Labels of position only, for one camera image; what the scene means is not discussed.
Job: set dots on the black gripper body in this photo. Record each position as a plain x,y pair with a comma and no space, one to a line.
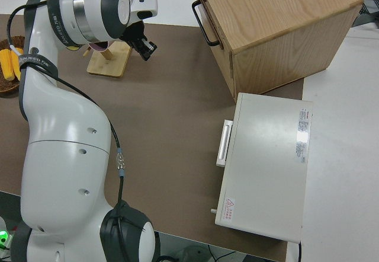
134,33

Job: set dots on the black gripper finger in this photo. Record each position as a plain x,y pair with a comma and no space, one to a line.
143,54
149,45

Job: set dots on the light wooden drawer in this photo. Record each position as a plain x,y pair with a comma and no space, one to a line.
216,22

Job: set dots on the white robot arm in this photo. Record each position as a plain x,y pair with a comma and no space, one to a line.
62,143

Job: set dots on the wooden mug rack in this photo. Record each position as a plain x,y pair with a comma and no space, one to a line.
109,65

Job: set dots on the brown table mat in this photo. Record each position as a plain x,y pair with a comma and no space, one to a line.
165,119

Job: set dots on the yellow corn cob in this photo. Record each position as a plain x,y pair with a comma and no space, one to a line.
6,65
16,66

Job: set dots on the light wooden cabinet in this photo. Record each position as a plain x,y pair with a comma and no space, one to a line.
281,28

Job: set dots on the brown wicker basket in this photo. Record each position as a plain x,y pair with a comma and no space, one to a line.
7,85

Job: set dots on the white toaster oven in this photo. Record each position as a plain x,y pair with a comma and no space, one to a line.
266,167

